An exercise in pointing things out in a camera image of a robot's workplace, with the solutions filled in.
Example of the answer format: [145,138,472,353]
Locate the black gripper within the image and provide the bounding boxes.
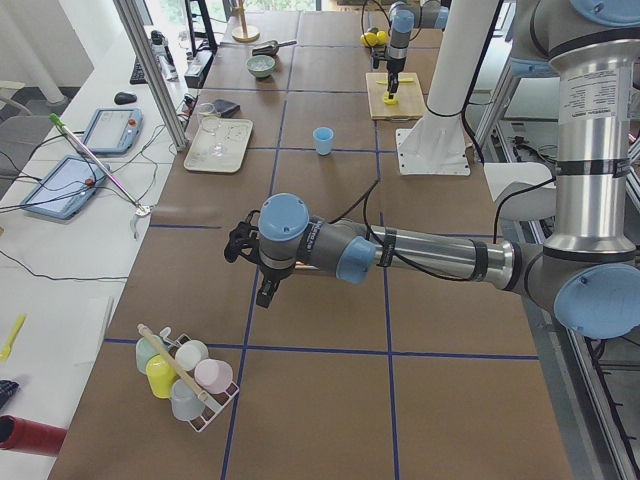
[385,55,404,98]
[224,210,295,307]

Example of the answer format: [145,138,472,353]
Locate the lemon slice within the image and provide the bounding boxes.
[383,92,398,105]

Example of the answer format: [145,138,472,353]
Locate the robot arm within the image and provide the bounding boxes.
[224,1,639,339]
[385,1,449,100]

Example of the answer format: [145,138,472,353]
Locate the light blue cup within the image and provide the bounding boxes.
[313,126,334,156]

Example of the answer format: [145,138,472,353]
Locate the white cup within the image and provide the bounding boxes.
[175,340,209,372]

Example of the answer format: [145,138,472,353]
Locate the pink cup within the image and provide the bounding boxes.
[194,358,233,394]

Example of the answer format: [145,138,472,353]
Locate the yellow cup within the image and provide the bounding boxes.
[145,355,178,399]

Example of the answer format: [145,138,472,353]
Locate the mint green cup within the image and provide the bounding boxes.
[135,337,158,375]

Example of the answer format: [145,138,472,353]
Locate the grey blue cup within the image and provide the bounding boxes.
[170,379,205,422]

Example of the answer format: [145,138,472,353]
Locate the yellow plastic knife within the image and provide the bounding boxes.
[376,78,414,85]

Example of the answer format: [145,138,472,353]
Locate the bamboo cutting board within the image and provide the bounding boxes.
[366,72,426,120]

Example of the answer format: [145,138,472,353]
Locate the yellow lemons at edge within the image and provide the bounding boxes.
[360,29,388,48]

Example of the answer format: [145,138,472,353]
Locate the steel ice scoop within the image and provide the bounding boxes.
[251,40,297,57]

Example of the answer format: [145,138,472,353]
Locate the green bowl of ice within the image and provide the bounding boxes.
[246,55,276,79]

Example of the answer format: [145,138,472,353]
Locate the green pink grabber stick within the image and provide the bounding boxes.
[48,112,154,240]

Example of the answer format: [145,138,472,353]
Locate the cream bear tray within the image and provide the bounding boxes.
[183,118,253,174]

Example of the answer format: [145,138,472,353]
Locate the round wooden stand base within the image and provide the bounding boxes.
[231,0,260,43]

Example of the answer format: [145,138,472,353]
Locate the grey folded cloth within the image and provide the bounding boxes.
[212,99,240,118]

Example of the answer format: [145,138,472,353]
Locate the clear wine glass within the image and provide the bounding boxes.
[196,103,225,157]

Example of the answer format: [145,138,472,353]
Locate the far teach pendant tablet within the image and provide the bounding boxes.
[82,108,143,156]

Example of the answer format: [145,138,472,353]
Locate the teach pendant tablet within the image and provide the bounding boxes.
[20,155,107,220]
[82,108,143,156]

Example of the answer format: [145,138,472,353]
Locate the near teach pendant tablet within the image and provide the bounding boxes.
[20,155,107,220]

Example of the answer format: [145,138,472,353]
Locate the black computer mouse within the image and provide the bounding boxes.
[113,91,137,105]

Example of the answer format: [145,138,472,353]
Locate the red tube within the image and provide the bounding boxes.
[1,415,67,457]

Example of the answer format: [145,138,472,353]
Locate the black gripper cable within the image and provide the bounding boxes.
[360,0,396,70]

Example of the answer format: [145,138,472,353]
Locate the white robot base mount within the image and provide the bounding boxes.
[396,0,502,176]

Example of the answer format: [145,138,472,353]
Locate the white wire cup rack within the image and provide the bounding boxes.
[160,327,239,432]

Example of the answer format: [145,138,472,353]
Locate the wooden rack handle stick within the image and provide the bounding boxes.
[137,323,208,403]

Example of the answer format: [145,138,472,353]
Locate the aluminium frame post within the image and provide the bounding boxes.
[113,0,188,152]

